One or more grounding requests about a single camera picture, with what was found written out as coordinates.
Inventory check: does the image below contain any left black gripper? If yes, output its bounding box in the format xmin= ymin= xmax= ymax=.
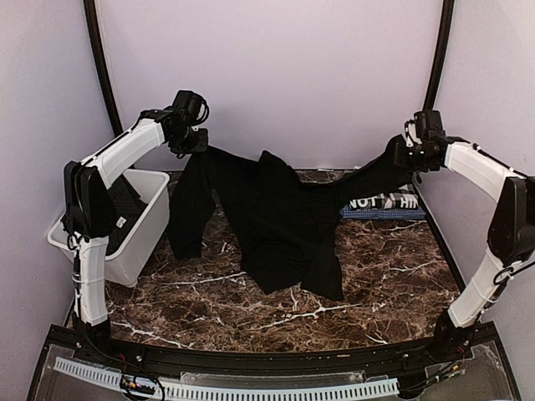
xmin=171 ymin=124 xmax=210 ymax=154

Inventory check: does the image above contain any black long sleeve shirt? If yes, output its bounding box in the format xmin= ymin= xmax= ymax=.
xmin=167 ymin=135 xmax=410 ymax=301

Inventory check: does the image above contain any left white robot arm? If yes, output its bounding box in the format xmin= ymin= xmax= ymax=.
xmin=62 ymin=90 xmax=210 ymax=327

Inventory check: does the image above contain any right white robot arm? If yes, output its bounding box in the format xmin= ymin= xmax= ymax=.
xmin=394 ymin=109 xmax=534 ymax=363

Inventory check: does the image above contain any black white plaid shirt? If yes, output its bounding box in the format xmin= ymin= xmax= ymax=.
xmin=348 ymin=184 xmax=419 ymax=210

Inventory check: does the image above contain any blue checked folded shirt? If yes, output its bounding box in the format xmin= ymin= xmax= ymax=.
xmin=340 ymin=207 xmax=425 ymax=221

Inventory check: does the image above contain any white plastic bin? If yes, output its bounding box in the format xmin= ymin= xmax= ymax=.
xmin=48 ymin=162 xmax=170 ymax=287

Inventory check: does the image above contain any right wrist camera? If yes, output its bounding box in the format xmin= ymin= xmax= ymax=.
xmin=403 ymin=119 xmax=421 ymax=148

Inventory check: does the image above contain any right black frame post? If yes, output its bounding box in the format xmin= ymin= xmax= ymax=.
xmin=422 ymin=0 xmax=455 ymax=110

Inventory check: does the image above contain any black frame post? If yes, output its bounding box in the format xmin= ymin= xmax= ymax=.
xmin=82 ymin=0 xmax=123 ymax=137
xmin=422 ymin=0 xmax=455 ymax=110

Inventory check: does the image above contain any left black frame post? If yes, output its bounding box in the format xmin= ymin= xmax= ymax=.
xmin=82 ymin=0 xmax=123 ymax=137

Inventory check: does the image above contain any black curved table rail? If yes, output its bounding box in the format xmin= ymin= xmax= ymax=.
xmin=45 ymin=325 xmax=477 ymax=379

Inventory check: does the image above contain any white slotted cable duct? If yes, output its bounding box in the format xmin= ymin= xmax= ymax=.
xmin=53 ymin=357 xmax=400 ymax=400

